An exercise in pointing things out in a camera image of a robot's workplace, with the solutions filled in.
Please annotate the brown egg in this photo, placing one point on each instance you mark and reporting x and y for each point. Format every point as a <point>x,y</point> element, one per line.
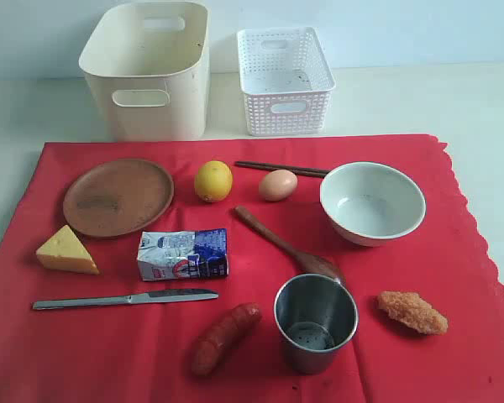
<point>278,185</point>

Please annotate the yellow lemon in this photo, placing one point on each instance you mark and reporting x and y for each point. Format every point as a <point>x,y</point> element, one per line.
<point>213,181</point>

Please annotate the blue white milk carton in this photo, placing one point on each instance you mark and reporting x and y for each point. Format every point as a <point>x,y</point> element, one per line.
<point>183,255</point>

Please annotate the stainless steel cup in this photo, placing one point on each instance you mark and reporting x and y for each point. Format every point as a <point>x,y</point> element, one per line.
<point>316,316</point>

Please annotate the red sausage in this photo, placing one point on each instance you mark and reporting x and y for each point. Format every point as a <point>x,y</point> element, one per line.
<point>215,343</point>

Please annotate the yellow cheese wedge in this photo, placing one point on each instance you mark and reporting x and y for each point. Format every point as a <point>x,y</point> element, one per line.
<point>64,251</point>

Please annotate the upper dark wooden chopstick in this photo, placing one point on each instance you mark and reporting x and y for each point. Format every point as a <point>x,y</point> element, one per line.
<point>263,166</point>

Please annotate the brown wooden spoon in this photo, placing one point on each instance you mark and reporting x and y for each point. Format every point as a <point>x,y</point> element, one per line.
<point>307,263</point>

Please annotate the red tablecloth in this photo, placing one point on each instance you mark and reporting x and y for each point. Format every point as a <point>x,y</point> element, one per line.
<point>144,353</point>

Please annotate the white ceramic bowl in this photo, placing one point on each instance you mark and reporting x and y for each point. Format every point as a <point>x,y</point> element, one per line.
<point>370,204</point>

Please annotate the silver table knife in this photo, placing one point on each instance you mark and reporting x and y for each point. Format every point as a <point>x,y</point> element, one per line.
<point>150,297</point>

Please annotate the white perforated plastic basket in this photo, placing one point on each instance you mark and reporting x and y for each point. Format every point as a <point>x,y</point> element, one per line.
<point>285,81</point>

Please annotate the brown round plate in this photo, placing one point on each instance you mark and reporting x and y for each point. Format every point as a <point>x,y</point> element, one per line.
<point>118,197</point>

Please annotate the cream plastic tub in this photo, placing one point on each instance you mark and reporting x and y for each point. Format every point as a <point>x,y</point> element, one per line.
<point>147,66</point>

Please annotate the fried chicken piece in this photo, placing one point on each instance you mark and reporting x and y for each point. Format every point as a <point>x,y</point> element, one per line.
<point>413,311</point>

